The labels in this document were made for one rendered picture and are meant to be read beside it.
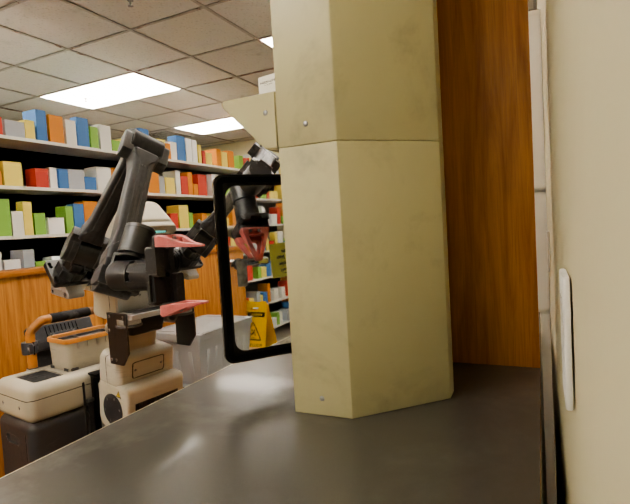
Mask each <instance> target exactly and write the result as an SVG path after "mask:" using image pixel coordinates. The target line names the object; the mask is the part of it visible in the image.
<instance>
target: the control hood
mask: <svg viewBox="0 0 630 504"><path fill-rule="evenodd" d="M222 106H223V109H224V110H225V111H226V112H227V113H229V114H230V115H231V116H232V117H233V118H234V119H235V120H236V121H237V122H238V123H239V124H240V125H241V126H242V127H243V128H244V129H245V130H246V131H247V132H248V133H249V134H250V135H251V136H253V137H254V138H255V139H256V140H257V141H258V142H259V143H260V144H261V145H262V146H263V147H264V148H265V149H266V150H269V151H273V152H278V153H279V149H281V148H279V137H278V121H277V105H276V92H275V91H273V92H268V93H263V94H258V95H253V96H249V97H244V98H239V99H234V100H229V101H224V102H223V103H222Z"/></svg>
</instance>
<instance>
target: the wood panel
mask: <svg viewBox="0 0 630 504"><path fill-rule="evenodd" d="M437 21H438V44H439V66H440V89H441V111H442V133H443V143H442V144H443V154H444V176H445V199H446V221H447V244H448V266H449V288H450V311H451V333H452V356H453V362H459V363H474V364H489V365H504V366H519V367H533V368H540V339H539V310H538V281H537V252H536V223H535V194H534V165H533V136H532V107H531V77H530V48H529V19H528V0H437Z"/></svg>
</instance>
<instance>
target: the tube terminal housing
mask: <svg viewBox="0 0 630 504"><path fill-rule="evenodd" d="M270 10H271V26H272V42H273V58H274V74H275V90H276V105H277V121H278V137H279V148H281V149H279V157H280V173H281V188H282V204H283V220H284V236H285V252H286V268H287V283H288V299H289V315H290V331H291V347H292V363H293V378H294V394H295V410H296V412H303V413H311V414H319V415H327V416H335V417H343V418H350V419H354V418H359V417H363V416H368V415H373V414H378V413H382V412H387V411H392V410H397V409H401V408H406V407H411V406H416V405H421V404H425V403H430V402H435V401H440V400H444V399H449V398H451V396H452V394H453V392H454V378H453V356H452V333H451V311H450V288H449V266H448V244H447V221H446V199H445V176H444V154H443V144H442V143H443V133H442V111H441V89H440V66H439V44H438V21H437V0H270Z"/></svg>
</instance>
